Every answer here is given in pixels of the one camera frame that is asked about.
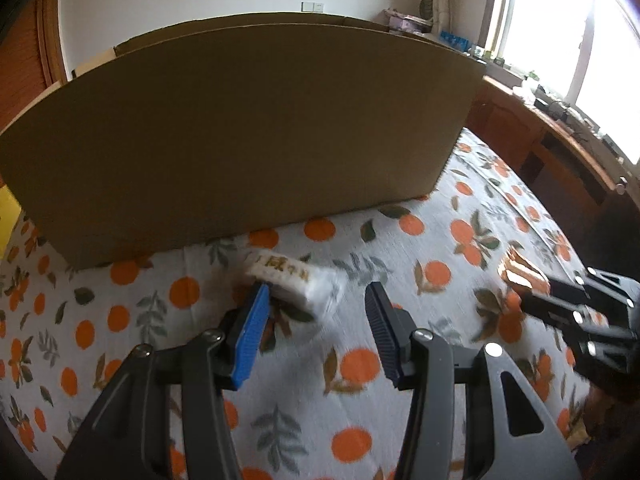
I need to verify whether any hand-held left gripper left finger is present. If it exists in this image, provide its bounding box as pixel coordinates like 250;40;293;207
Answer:
55;280;273;480

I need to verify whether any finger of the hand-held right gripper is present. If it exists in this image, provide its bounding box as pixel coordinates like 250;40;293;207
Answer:
547;266;640;312
519;292;637;376

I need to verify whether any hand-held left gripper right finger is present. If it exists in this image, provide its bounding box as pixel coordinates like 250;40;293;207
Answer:
364;282;583;480

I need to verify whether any brown snack packet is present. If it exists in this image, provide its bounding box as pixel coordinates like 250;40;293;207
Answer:
497;251;608;328

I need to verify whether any small white snack packet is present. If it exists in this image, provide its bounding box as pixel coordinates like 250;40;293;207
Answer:
242;249;347;321

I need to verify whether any brown cardboard box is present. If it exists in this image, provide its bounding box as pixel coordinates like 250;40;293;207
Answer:
0;12;487;271

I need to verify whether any orange fruit print bedsheet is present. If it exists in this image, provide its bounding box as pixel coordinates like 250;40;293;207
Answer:
0;127;618;480

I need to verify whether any window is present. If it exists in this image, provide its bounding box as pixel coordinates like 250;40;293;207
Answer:
477;0;640;166

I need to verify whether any yellow pillow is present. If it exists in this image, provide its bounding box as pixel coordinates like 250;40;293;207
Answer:
0;187;22;263

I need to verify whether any pack of blue bottles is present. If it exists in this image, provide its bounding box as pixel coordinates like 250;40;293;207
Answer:
439;30;475;50

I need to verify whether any stack of papers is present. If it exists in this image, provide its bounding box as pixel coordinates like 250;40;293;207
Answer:
384;8;435;34

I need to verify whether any brown wooden wardrobe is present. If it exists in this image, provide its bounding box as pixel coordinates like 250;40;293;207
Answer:
0;0;68;133

